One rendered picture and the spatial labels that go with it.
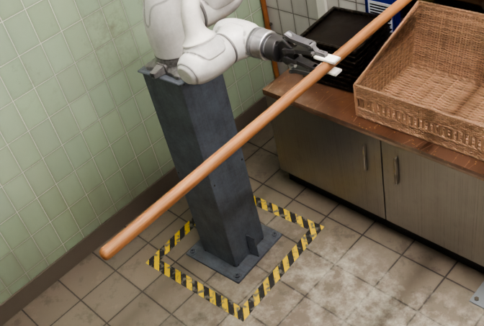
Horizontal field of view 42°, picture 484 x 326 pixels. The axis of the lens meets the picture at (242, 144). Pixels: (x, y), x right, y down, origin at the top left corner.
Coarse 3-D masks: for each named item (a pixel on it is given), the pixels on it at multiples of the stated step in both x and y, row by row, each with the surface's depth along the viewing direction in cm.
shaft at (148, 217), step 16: (400, 0) 187; (384, 16) 182; (368, 32) 178; (352, 48) 174; (336, 64) 171; (304, 80) 165; (288, 96) 161; (272, 112) 158; (256, 128) 155; (240, 144) 152; (208, 160) 147; (224, 160) 150; (192, 176) 144; (176, 192) 142; (160, 208) 139; (144, 224) 137; (112, 240) 133; (128, 240) 135; (112, 256) 133
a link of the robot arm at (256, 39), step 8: (256, 32) 182; (264, 32) 181; (272, 32) 182; (248, 40) 183; (256, 40) 181; (264, 40) 181; (248, 48) 184; (256, 48) 182; (256, 56) 184; (264, 56) 183
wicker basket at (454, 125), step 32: (416, 32) 261; (480, 32) 242; (384, 64) 252; (416, 64) 267; (448, 64) 256; (480, 64) 246; (384, 96) 233; (416, 96) 251; (448, 96) 247; (480, 96) 244; (416, 128) 231; (448, 128) 220; (480, 128) 210
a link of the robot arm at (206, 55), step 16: (192, 0) 175; (192, 16) 175; (192, 32) 176; (208, 32) 178; (192, 48) 176; (208, 48) 176; (224, 48) 180; (192, 64) 175; (208, 64) 177; (224, 64) 181; (192, 80) 177; (208, 80) 180
